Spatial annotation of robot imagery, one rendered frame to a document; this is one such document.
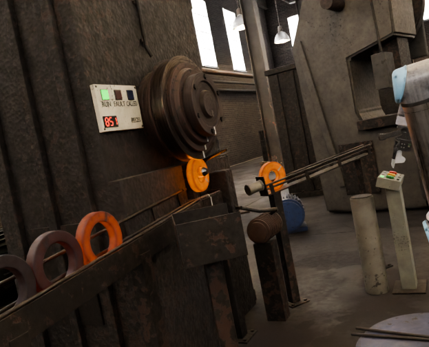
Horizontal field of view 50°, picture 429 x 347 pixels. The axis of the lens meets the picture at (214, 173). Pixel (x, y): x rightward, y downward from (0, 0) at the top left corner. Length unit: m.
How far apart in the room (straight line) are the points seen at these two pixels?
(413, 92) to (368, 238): 1.04
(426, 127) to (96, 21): 1.29
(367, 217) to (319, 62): 2.48
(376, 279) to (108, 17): 1.82
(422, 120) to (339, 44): 2.96
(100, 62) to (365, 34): 3.06
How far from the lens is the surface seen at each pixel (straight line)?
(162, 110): 1.89
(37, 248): 1.35
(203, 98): 2.00
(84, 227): 1.47
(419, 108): 1.72
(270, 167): 2.47
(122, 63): 2.00
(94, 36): 1.91
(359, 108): 4.59
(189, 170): 2.04
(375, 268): 2.57
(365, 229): 2.52
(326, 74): 4.66
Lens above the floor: 0.94
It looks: 4 degrees down
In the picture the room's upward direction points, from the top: 11 degrees counter-clockwise
